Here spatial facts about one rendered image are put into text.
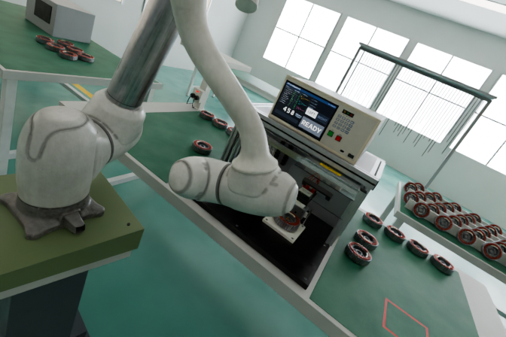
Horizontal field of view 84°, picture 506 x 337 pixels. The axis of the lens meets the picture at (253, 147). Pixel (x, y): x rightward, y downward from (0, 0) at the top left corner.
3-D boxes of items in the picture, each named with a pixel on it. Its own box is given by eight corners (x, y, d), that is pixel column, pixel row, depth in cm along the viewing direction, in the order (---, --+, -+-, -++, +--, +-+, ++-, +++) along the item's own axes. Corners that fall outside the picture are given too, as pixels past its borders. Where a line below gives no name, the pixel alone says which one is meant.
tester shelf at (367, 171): (373, 190, 110) (379, 181, 109) (238, 111, 134) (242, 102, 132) (381, 168, 148) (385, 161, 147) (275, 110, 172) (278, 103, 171)
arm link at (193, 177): (194, 194, 78) (236, 204, 72) (154, 195, 64) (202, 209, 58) (202, 156, 78) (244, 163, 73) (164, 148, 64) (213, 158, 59)
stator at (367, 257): (342, 254, 121) (346, 247, 120) (346, 243, 131) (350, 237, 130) (366, 271, 117) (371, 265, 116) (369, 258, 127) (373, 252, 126)
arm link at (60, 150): (-4, 194, 66) (-6, 107, 58) (56, 163, 83) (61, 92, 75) (61, 218, 66) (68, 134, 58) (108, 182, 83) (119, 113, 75)
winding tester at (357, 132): (354, 165, 115) (382, 120, 108) (267, 115, 130) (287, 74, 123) (366, 151, 149) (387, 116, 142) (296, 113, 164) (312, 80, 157)
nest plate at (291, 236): (292, 244, 110) (294, 241, 110) (261, 220, 115) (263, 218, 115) (304, 229, 123) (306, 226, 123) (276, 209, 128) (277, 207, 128)
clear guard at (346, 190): (342, 220, 91) (351, 206, 89) (281, 180, 100) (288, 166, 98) (357, 192, 120) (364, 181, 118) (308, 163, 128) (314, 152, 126)
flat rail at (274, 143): (358, 198, 113) (361, 192, 112) (238, 125, 134) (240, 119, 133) (358, 198, 114) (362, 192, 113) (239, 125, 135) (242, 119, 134)
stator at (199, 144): (214, 153, 158) (216, 148, 157) (201, 156, 149) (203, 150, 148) (200, 144, 163) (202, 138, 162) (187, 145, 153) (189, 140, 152)
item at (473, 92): (406, 221, 402) (500, 98, 337) (297, 155, 467) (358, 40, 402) (406, 210, 446) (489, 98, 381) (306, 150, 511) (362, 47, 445)
